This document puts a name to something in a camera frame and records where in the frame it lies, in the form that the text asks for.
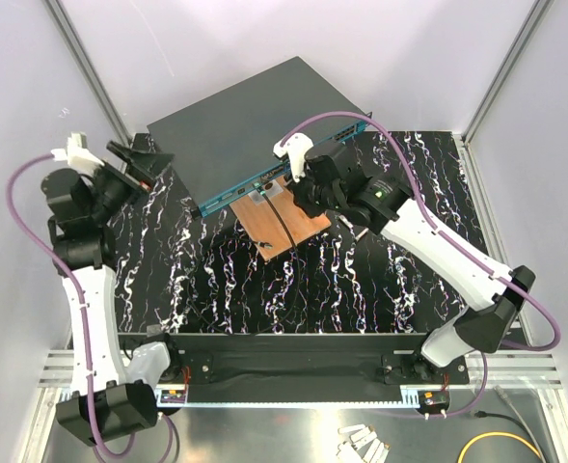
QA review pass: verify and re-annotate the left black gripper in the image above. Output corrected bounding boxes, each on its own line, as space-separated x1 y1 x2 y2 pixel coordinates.
89 141 176 223

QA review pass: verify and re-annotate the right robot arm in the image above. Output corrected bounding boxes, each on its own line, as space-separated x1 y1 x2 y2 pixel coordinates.
274 134 535 383

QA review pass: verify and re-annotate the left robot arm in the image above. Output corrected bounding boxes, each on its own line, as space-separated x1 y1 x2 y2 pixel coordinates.
41 132 183 450

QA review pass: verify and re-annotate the wooden board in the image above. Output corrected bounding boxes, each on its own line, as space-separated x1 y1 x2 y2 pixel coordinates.
230 176 331 261

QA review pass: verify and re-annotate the pile of white modules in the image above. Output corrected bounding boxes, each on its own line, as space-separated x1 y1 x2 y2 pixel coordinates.
336 423 391 463

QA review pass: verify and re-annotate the black braided fiber cable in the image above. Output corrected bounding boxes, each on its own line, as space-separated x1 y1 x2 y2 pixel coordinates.
187 186 309 336

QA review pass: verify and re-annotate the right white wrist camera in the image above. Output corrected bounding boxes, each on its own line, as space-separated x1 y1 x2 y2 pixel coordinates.
273 133 313 183

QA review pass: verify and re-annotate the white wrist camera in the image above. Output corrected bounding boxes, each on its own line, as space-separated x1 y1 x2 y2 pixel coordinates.
273 133 313 183
51 132 104 176

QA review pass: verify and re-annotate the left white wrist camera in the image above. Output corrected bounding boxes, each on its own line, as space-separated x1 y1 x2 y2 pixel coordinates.
51 132 104 176

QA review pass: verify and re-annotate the dark teal network switch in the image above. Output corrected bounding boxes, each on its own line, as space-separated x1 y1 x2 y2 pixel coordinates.
148 57 363 217

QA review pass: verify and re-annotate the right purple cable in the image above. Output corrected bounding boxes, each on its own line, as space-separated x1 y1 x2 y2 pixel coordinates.
283 110 562 420

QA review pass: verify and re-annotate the purple cable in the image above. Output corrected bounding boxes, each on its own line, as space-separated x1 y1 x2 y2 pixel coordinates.
283 110 562 420
6 152 176 457

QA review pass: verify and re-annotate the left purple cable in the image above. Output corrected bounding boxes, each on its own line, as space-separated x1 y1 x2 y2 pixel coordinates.
6 152 176 457

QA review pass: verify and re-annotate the white slotted cable duct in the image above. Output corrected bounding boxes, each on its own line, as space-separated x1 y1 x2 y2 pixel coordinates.
155 389 187 408

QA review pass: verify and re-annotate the black cable with plug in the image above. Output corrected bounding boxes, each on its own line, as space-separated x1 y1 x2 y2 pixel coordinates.
474 409 562 463

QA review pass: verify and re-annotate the grey ethernet cable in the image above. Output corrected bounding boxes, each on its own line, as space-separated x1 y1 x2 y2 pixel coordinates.
495 389 562 463

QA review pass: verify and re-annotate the yellow fiber cable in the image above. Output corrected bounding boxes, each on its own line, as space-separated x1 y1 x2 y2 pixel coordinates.
458 432 544 463

